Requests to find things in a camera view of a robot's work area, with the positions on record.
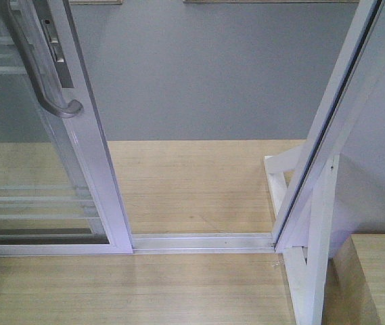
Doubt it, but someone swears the white framed sliding glass door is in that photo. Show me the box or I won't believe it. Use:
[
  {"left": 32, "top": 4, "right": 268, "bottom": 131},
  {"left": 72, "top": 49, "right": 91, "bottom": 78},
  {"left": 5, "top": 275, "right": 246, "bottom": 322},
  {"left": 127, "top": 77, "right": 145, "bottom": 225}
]
[{"left": 0, "top": 1, "right": 133, "bottom": 256}]

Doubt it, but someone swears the grey metal door handle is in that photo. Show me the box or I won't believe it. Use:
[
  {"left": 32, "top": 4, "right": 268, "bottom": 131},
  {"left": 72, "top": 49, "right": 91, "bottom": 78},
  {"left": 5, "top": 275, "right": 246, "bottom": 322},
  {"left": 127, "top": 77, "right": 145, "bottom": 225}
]
[{"left": 0, "top": 1, "right": 83, "bottom": 118}]

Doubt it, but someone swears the aluminium door floor track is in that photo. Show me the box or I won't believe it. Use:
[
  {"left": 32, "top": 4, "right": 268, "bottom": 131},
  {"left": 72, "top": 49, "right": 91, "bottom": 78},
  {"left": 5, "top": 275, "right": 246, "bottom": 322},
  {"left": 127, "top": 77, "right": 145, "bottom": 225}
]
[{"left": 133, "top": 232, "right": 275, "bottom": 255}]

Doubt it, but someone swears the light wooden floor platform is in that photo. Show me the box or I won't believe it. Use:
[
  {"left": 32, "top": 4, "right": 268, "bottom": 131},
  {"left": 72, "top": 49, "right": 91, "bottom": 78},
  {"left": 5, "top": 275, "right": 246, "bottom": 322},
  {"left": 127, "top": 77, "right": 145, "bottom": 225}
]
[{"left": 0, "top": 139, "right": 299, "bottom": 324}]

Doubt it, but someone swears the white diagonal support brace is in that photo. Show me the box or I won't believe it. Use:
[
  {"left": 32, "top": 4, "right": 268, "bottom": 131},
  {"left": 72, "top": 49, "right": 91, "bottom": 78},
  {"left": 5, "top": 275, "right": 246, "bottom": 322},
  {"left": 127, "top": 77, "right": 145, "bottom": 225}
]
[{"left": 263, "top": 145, "right": 303, "bottom": 218}]

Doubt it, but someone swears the light wooden box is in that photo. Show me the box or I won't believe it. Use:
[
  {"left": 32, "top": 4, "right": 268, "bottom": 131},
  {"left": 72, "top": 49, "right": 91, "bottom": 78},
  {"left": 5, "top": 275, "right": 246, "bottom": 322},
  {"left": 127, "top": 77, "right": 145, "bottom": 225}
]
[{"left": 333, "top": 234, "right": 385, "bottom": 324}]

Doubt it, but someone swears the white door frame post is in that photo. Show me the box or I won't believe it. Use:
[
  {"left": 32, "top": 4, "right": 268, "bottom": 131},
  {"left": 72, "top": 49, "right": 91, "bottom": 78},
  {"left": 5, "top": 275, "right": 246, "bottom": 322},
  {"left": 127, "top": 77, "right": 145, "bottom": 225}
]
[{"left": 272, "top": 1, "right": 385, "bottom": 324}]

